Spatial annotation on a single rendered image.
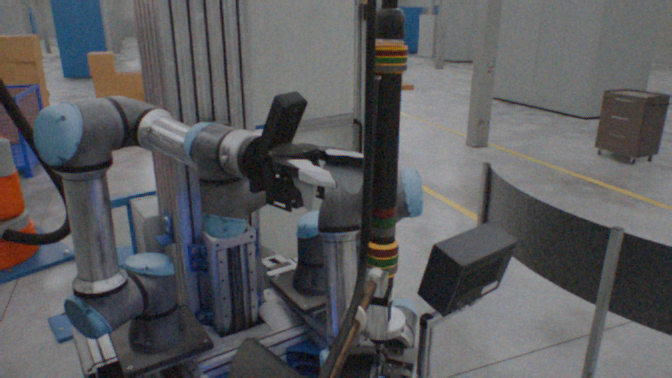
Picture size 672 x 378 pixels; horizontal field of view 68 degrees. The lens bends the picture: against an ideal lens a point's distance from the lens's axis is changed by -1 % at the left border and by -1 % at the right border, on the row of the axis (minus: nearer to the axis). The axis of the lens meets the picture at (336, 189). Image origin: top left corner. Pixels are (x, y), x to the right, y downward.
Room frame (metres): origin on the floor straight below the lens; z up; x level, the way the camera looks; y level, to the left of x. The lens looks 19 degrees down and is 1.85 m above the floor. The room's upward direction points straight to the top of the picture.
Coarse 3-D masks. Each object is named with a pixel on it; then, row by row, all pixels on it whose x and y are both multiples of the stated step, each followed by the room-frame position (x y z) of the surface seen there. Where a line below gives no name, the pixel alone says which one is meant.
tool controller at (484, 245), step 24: (456, 240) 1.27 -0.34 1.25; (480, 240) 1.29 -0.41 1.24; (504, 240) 1.31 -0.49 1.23; (432, 264) 1.24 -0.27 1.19; (456, 264) 1.17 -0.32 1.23; (480, 264) 1.21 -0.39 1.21; (504, 264) 1.31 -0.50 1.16; (432, 288) 1.23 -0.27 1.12; (456, 288) 1.18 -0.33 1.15; (480, 288) 1.27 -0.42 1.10
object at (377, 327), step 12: (372, 276) 0.54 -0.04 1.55; (384, 276) 0.54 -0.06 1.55; (384, 288) 0.53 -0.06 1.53; (372, 300) 0.53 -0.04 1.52; (384, 300) 0.53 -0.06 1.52; (372, 312) 0.54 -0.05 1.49; (384, 312) 0.54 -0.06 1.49; (396, 312) 0.59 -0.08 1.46; (372, 324) 0.54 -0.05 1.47; (384, 324) 0.54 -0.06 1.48; (396, 324) 0.56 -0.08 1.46; (372, 336) 0.55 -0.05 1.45; (384, 336) 0.55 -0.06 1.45; (396, 336) 0.55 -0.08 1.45
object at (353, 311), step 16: (368, 0) 0.49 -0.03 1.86; (368, 16) 0.49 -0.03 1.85; (368, 32) 0.49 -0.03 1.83; (368, 48) 0.49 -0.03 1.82; (368, 64) 0.49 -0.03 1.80; (368, 80) 0.49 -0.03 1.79; (368, 96) 0.49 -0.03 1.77; (368, 112) 0.49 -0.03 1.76; (368, 128) 0.49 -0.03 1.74; (368, 144) 0.49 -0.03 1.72; (368, 160) 0.49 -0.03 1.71; (368, 176) 0.49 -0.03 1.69; (368, 192) 0.49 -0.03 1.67; (368, 208) 0.49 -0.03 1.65; (368, 224) 0.49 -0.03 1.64; (368, 240) 0.49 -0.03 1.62; (352, 304) 0.45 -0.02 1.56; (352, 320) 0.43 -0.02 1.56; (336, 352) 0.38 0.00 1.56
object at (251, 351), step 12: (240, 348) 0.56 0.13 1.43; (252, 348) 0.57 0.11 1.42; (264, 348) 0.58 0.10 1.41; (240, 360) 0.53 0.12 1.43; (252, 360) 0.54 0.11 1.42; (264, 360) 0.56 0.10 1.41; (276, 360) 0.57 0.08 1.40; (240, 372) 0.51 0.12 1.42; (252, 372) 0.52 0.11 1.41; (264, 372) 0.53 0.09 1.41; (276, 372) 0.55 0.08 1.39; (288, 372) 0.56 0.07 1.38
